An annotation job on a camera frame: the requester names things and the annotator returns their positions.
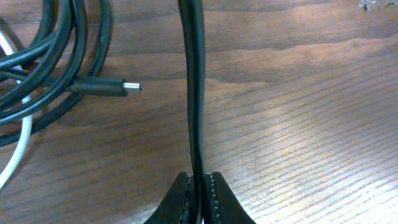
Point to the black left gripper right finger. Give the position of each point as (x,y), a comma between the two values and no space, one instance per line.
(222,205)

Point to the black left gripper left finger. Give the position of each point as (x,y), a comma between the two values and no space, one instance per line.
(176,205)

